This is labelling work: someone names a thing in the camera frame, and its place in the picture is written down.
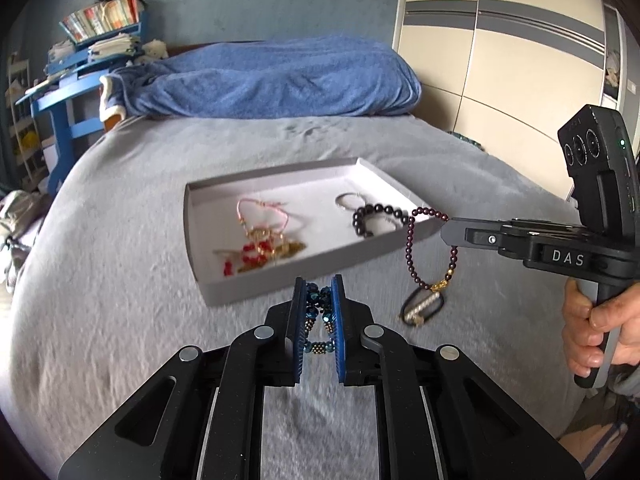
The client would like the dark red bead bracelet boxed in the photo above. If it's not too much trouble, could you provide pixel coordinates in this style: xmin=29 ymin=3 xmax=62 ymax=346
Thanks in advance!
xmin=406 ymin=206 xmax=460 ymax=294

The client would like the black cord pearl bracelet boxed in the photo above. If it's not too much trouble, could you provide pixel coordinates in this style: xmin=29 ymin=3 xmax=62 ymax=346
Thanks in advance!
xmin=398 ymin=286 xmax=446 ymax=328

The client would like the black bead bracelet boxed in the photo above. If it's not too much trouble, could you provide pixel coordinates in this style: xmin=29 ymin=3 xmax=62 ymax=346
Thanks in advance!
xmin=351 ymin=202 xmax=414 ymax=239

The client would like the blue bead bracelet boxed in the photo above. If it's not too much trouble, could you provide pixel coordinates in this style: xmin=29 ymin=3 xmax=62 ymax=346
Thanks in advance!
xmin=301 ymin=282 xmax=336 ymax=356

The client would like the red bead gold tassel jewelry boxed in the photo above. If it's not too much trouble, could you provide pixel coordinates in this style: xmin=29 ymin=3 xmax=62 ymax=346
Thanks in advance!
xmin=220 ymin=240 xmax=273 ymax=278

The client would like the person's right hand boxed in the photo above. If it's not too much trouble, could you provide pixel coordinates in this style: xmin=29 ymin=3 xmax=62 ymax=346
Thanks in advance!
xmin=562 ymin=278 xmax=640 ymax=377

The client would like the person's leg in plaid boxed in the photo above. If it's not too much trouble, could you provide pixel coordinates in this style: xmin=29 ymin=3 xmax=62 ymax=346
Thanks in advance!
xmin=559 ymin=422 xmax=629 ymax=479

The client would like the cream wardrobe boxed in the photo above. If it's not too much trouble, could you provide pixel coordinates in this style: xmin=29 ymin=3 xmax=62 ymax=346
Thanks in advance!
xmin=394 ymin=0 xmax=605 ymax=197

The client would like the grey cardboard tray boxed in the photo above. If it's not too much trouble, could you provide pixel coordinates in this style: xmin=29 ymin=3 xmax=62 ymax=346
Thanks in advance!
xmin=183 ymin=157 xmax=425 ymax=307

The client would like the blue blanket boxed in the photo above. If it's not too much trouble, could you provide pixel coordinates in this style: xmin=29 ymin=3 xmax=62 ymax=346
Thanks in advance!
xmin=100 ymin=36 xmax=422 ymax=122

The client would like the clothes pile on floor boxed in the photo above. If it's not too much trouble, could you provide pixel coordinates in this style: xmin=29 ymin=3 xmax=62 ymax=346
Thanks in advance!
xmin=1 ymin=190 xmax=50 ymax=295

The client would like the white shelf rack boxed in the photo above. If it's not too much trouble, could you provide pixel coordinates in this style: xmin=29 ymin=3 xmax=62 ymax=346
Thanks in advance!
xmin=4 ymin=52 xmax=48 ymax=192

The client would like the blue desk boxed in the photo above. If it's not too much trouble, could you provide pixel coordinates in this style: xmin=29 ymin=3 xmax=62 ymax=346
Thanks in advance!
xmin=17 ymin=11 xmax=149 ymax=196

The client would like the row of books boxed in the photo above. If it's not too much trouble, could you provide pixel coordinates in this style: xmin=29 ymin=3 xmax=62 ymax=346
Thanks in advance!
xmin=58 ymin=0 xmax=146 ymax=44

